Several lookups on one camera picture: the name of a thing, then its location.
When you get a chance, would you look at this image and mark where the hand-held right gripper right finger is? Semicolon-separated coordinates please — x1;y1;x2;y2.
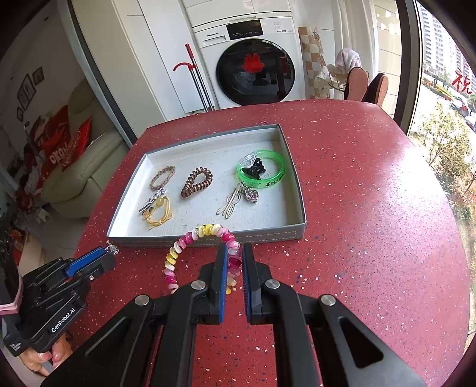
242;244;426;387

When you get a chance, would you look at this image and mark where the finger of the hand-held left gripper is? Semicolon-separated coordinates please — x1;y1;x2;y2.
63;246;117;281

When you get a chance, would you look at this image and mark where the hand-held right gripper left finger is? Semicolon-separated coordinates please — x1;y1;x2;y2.
39;244;229;387

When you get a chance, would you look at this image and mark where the colourful beaded bracelet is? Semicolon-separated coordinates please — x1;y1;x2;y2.
164;223;242;296

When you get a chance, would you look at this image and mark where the silver flower hair clip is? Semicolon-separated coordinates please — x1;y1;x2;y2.
217;182;244;216

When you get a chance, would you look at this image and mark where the silver star hair clip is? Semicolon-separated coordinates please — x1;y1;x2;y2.
138;188;167;216

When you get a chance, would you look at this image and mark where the yellow beaded hair tie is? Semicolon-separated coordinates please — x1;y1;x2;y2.
143;197;173;229

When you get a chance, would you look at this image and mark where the brown braided hair tie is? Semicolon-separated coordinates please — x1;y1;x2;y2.
149;166;176;190

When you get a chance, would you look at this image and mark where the black claw hair clip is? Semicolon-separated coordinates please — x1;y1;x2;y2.
242;157;269;176

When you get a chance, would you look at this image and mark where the grey rectangular tray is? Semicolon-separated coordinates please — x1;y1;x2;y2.
107;124;307;249

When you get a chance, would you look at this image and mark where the person's left hand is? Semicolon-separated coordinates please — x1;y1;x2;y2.
18;331;73;376

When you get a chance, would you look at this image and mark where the cream leather sofa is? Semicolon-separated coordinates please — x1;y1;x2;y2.
43;130;131;220

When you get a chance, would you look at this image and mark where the red printed cushion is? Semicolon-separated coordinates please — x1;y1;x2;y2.
37;106;93;175

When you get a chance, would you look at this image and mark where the green translucent bangle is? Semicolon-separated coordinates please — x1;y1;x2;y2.
237;149;286;190

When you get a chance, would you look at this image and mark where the red hooked mop pole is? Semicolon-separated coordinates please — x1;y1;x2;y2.
173;43;216;112

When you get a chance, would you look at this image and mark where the white cabinet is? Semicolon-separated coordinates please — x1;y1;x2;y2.
71;0;187;123

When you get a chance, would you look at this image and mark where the red paper door sticker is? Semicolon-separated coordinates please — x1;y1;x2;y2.
241;53;265;74

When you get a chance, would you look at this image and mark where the white flower plant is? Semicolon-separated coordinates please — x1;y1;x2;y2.
316;64;348;99

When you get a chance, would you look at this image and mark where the white washing machine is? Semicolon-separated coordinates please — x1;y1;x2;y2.
184;0;307;110

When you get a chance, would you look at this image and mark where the brown round chair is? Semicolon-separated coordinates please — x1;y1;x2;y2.
362;72;389;108
344;67;369;102

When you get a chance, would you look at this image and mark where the checkered board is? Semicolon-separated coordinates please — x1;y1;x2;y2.
297;25;330;100

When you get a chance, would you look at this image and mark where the pale towel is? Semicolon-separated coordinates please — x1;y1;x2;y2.
335;48;362;73

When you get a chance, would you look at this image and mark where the brown spiral hair tie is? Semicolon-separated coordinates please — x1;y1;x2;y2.
181;168;212;199

